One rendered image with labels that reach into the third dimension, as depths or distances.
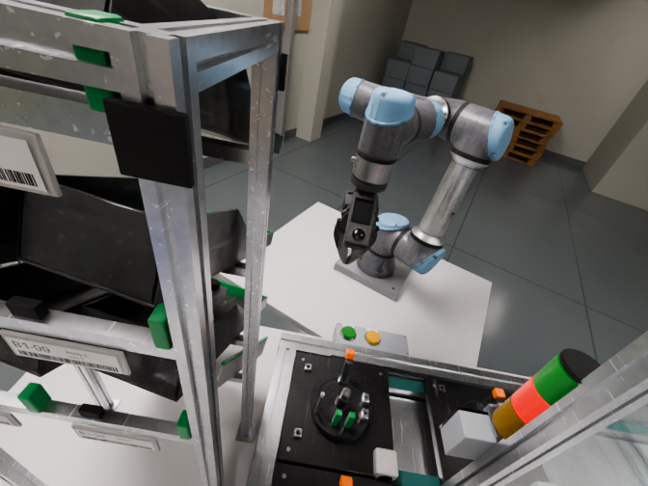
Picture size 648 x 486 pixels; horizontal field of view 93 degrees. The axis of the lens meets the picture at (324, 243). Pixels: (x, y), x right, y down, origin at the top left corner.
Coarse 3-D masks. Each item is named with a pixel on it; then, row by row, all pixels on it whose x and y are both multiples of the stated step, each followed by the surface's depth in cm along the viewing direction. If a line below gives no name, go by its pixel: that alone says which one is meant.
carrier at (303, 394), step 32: (320, 384) 72; (352, 384) 73; (384, 384) 76; (288, 416) 67; (320, 416) 66; (352, 416) 62; (384, 416) 70; (288, 448) 62; (320, 448) 63; (352, 448) 64; (384, 448) 63; (384, 480) 62
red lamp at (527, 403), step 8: (528, 384) 39; (520, 392) 40; (528, 392) 38; (536, 392) 37; (512, 400) 41; (520, 400) 39; (528, 400) 38; (536, 400) 37; (544, 400) 36; (520, 408) 39; (528, 408) 38; (536, 408) 37; (544, 408) 36; (520, 416) 39; (528, 416) 38; (536, 416) 37
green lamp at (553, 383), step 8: (552, 360) 36; (544, 368) 37; (552, 368) 36; (560, 368) 34; (536, 376) 38; (544, 376) 36; (552, 376) 35; (560, 376) 34; (568, 376) 34; (536, 384) 37; (544, 384) 36; (552, 384) 35; (560, 384) 34; (568, 384) 34; (576, 384) 33; (544, 392) 36; (552, 392) 35; (560, 392) 34; (568, 392) 34; (552, 400) 35
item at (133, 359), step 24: (240, 288) 61; (96, 312) 34; (120, 312) 40; (144, 312) 45; (240, 312) 47; (216, 336) 40; (144, 360) 34; (168, 360) 33; (144, 384) 35; (168, 384) 34
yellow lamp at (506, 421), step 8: (504, 408) 42; (512, 408) 40; (496, 416) 43; (504, 416) 41; (512, 416) 40; (496, 424) 43; (504, 424) 41; (512, 424) 40; (520, 424) 39; (504, 432) 42; (512, 432) 41
